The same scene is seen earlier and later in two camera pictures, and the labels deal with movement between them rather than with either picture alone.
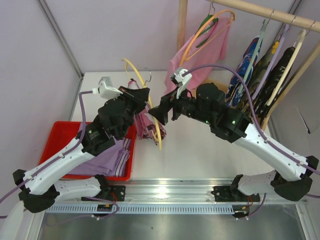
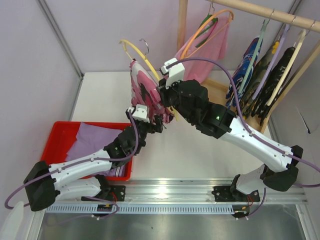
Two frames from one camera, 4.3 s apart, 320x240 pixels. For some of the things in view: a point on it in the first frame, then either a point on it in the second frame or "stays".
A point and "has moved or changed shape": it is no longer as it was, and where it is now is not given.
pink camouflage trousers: [148, 126] has moved or changed shape
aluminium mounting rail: [177, 191] stays
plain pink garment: [206, 47] stays
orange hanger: [203, 24] stays
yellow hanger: [148, 99] → [126, 41]
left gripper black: [136, 97] → [152, 124]
